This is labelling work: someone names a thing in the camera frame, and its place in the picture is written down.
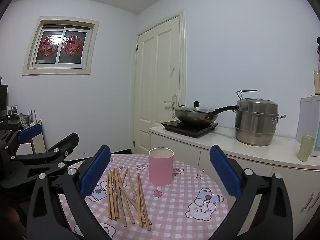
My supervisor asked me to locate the glass wok lid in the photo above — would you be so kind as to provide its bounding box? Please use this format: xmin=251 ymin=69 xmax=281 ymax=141
xmin=175 ymin=101 xmax=215 ymax=113

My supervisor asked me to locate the white counter cabinet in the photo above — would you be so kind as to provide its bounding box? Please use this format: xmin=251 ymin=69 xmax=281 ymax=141
xmin=149 ymin=125 xmax=320 ymax=240

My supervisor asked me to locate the pink checked bear tablecloth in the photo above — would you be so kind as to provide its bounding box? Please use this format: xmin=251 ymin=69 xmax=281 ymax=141
xmin=57 ymin=154 xmax=229 ymax=240

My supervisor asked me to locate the cream framed window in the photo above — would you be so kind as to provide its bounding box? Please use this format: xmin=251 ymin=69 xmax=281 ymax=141
xmin=22 ymin=16 xmax=100 ymax=77

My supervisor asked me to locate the black wok with lid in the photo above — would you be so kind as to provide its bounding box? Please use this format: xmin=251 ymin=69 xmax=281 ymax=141
xmin=174 ymin=105 xmax=239 ymax=125

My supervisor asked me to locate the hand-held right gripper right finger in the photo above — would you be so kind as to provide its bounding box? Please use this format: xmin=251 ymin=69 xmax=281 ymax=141
xmin=209 ymin=144 xmax=294 ymax=240

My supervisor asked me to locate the black induction cooktop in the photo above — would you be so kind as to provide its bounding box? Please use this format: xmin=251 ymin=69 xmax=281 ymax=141
xmin=161 ymin=120 xmax=218 ymax=138

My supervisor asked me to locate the cream panel door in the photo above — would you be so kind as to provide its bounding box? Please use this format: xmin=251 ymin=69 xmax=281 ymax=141
xmin=134 ymin=11 xmax=187 ymax=154

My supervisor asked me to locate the beige bottle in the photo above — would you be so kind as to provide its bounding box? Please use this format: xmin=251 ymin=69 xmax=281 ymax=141
xmin=314 ymin=69 xmax=320 ymax=95

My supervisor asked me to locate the silver door handle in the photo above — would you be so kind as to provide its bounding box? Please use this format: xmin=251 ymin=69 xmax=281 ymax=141
xmin=164 ymin=94 xmax=178 ymax=120

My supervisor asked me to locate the pink cup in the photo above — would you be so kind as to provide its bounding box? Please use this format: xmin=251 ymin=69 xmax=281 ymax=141
xmin=148 ymin=147 xmax=174 ymax=186

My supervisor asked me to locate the red round window decal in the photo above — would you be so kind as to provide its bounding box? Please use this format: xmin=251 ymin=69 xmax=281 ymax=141
xmin=39 ymin=35 xmax=59 ymax=55
xmin=62 ymin=36 xmax=82 ymax=55

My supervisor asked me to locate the black computer monitor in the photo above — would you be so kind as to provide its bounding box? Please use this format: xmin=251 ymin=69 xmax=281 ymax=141
xmin=0 ymin=84 xmax=8 ymax=112

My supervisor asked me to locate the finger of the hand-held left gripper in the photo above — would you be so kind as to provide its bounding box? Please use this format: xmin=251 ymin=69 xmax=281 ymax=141
xmin=0 ymin=124 xmax=43 ymax=155
xmin=10 ymin=132 xmax=80 ymax=173

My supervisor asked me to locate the pale green cup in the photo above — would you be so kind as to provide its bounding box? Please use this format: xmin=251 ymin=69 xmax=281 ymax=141
xmin=297 ymin=135 xmax=315 ymax=162

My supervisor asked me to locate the bundle of wooden chopsticks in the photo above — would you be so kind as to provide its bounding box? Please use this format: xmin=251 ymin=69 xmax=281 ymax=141
xmin=106 ymin=167 xmax=152 ymax=231

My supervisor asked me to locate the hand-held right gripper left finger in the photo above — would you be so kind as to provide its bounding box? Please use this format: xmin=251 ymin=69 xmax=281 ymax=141
xmin=26 ymin=144 xmax=112 ymax=240

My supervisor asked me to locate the stainless steel steamer pot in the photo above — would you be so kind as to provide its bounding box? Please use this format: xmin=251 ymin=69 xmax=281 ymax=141
xmin=234 ymin=89 xmax=287 ymax=147

